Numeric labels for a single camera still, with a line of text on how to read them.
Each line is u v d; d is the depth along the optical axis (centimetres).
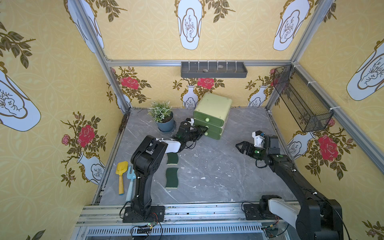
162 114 95
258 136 78
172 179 84
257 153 73
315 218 40
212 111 90
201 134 86
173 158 93
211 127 92
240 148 79
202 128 90
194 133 86
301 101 88
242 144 77
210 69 93
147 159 53
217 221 73
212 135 98
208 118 90
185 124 80
